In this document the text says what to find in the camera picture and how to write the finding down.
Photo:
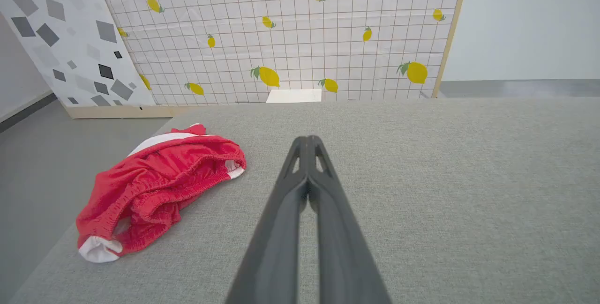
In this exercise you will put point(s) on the red shorts with white stripes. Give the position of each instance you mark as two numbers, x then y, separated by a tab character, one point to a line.
154	187

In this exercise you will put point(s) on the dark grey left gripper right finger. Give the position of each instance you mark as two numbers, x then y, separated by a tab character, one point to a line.
344	252

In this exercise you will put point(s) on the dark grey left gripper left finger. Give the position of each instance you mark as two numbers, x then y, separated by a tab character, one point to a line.
274	248

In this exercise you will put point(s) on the lemon print grid panel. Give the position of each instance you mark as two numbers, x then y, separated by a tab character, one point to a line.
328	37

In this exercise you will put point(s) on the white grey terrazzo pattern panel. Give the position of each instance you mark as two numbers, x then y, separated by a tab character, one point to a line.
70	37

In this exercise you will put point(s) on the white flat board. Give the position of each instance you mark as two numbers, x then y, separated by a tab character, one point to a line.
294	96

